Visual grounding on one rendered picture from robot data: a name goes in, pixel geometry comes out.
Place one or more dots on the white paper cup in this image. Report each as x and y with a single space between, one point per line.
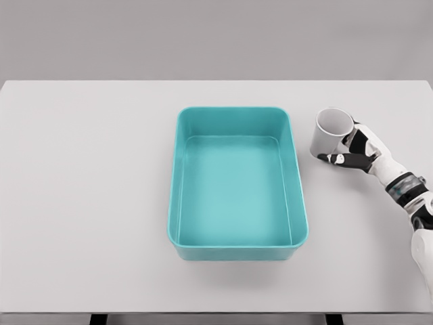
329 133

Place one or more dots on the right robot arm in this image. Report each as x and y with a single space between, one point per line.
406 189

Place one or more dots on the teal plastic basket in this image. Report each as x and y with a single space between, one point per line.
236 183

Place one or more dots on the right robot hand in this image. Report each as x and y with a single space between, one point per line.
363 149

